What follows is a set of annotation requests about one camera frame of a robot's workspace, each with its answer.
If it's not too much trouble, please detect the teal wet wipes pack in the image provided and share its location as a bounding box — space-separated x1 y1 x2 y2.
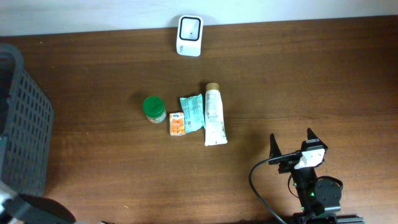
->
180 94 205 133

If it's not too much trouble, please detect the white tube with gold cap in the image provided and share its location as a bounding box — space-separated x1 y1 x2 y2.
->
205 83 228 146

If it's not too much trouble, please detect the white barcode scanner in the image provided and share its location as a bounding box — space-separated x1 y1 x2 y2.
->
176 15 203 57

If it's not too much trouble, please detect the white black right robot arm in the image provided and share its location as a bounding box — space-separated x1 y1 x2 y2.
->
269 128 364 224

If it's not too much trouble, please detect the green lid glass jar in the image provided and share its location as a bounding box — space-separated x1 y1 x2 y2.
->
143 96 167 124

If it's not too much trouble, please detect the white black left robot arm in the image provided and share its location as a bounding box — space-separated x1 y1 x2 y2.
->
1 181 89 224

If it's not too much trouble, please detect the dark grey plastic basket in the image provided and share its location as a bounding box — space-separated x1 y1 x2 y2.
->
1 44 54 197

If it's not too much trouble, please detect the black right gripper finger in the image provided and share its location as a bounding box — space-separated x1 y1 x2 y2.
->
307 128 320 142
269 134 282 165

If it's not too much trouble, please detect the small orange juice carton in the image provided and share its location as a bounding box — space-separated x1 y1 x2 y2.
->
169 112 186 136

